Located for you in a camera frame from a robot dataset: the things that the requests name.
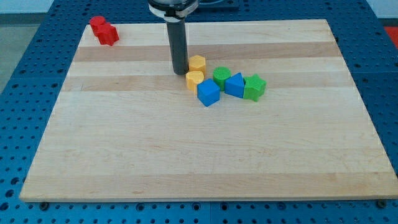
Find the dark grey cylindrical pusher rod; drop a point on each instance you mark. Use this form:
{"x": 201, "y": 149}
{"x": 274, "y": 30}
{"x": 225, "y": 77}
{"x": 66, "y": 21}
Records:
{"x": 178, "y": 46}

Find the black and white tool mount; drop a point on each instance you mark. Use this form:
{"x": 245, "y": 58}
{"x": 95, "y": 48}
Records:
{"x": 172, "y": 10}

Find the red star block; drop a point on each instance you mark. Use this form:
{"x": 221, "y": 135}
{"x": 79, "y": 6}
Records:
{"x": 107, "y": 34}

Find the green star block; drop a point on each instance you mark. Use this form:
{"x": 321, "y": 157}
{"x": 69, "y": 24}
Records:
{"x": 254, "y": 87}

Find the yellow hexagon block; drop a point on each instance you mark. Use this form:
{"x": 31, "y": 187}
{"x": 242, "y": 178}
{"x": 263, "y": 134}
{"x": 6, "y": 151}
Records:
{"x": 197, "y": 63}

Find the yellow heart block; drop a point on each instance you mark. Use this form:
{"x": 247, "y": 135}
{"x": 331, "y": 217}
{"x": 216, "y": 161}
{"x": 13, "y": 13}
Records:
{"x": 193, "y": 79}

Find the green cylinder block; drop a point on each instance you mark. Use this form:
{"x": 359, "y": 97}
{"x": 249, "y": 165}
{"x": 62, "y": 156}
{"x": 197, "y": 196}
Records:
{"x": 220, "y": 75}

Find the blue cube block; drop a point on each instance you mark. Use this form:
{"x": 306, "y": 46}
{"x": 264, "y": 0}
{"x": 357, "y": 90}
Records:
{"x": 208, "y": 92}

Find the red cylinder block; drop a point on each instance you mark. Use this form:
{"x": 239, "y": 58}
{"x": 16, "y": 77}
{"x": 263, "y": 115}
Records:
{"x": 97, "y": 24}

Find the blue triangle block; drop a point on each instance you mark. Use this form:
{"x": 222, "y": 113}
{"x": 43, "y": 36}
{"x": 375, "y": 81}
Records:
{"x": 234, "y": 85}

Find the wooden board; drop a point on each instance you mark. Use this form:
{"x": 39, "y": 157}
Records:
{"x": 125, "y": 128}

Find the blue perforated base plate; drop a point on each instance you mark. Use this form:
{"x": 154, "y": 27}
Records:
{"x": 29, "y": 96}

